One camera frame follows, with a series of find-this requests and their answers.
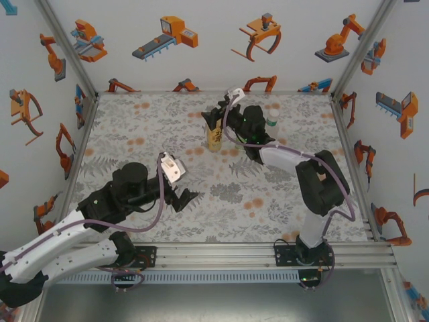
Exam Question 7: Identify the yellow label tea bottle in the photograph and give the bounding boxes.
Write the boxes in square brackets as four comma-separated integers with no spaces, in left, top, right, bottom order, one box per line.
[206,119,225,152]

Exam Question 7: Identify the clear bottle green white label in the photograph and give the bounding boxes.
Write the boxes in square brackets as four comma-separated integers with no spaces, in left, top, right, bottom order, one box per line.
[265,109,281,141]

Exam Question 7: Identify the grey floral tablecloth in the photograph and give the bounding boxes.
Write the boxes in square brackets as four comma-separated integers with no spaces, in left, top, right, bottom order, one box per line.
[55,92,378,244]

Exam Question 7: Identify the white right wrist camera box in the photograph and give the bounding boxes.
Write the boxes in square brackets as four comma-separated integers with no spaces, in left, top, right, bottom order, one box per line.
[226,87,246,101]

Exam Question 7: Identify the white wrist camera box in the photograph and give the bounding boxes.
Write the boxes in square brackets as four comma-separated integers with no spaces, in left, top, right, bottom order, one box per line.
[158,152,187,184]
[226,87,246,101]

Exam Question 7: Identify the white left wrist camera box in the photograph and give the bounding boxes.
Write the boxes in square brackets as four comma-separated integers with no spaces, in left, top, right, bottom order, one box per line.
[158,152,187,184]

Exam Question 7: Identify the aluminium frame rail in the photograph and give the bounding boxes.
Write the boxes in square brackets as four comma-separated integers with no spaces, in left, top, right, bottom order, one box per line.
[50,241,398,271]

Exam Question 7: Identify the aluminium table side rail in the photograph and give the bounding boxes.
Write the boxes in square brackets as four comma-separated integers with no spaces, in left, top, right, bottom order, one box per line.
[330,93,385,242]
[55,93,101,215]

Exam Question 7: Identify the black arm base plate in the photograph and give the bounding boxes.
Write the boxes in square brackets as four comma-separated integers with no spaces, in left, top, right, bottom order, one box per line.
[96,246,158,268]
[273,244,336,268]

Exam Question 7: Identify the white slotted cable duct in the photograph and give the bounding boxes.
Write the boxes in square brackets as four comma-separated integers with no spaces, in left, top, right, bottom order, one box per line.
[46,270,300,284]

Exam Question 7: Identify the grey corner bracket plate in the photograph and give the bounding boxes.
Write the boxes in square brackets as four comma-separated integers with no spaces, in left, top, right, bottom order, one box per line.
[77,96,98,130]

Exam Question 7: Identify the aluminium frame post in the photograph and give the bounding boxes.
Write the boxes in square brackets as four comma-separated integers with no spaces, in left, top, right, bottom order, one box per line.
[35,0,101,99]
[330,0,398,99]

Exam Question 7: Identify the aluminium frame leg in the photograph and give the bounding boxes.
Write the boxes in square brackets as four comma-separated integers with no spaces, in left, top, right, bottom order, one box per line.
[381,268,416,322]
[19,303,45,322]

